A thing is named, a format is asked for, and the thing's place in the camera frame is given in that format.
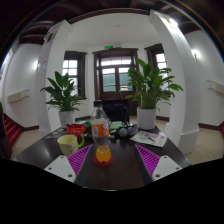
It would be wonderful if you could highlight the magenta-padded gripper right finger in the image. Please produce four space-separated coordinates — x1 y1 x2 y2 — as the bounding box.
134 144 184 186

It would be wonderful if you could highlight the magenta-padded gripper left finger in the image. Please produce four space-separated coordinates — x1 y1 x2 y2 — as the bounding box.
43 144 94 188

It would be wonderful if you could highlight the orange drink plastic bottle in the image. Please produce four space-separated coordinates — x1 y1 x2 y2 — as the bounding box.
89 99 113 164

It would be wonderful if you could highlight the pale yellow printed mug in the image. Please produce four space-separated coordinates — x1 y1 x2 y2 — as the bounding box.
56 133 86 158

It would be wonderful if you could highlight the white printed paper sheet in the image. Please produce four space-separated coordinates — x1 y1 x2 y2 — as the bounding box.
129 129 168 148

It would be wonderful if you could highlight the grey ball-head microphone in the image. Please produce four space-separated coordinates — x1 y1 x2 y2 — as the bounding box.
118 127 129 138
127 125 138 136

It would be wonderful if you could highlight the green book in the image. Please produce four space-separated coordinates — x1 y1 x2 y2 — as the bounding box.
109 120 124 131

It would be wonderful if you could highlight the black chair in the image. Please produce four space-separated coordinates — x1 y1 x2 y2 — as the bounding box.
101 98 130 123

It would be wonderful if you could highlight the small potted leafy plant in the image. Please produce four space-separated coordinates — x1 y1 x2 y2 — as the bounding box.
39 70 87 128

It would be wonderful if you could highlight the red carpeted staircase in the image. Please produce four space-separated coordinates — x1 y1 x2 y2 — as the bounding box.
2 113 23 148

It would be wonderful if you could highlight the large potted leafy plant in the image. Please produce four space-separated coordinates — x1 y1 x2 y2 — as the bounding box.
124 58 184 131

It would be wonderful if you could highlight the dark wooden glazed door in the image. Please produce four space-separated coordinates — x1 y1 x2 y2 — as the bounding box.
92 48 139 101

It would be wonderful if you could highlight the wide dark-framed window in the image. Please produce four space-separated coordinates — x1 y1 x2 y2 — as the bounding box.
62 50 88 100

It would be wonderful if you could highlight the narrow dark-framed window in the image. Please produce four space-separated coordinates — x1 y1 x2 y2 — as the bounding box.
144 43 168 91

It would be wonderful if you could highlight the white wall unit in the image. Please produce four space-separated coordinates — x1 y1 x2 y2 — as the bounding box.
207 79 224 96
6 89 30 104

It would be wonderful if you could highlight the glowing wall lamp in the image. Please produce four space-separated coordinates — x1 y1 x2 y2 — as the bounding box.
191 49 201 60

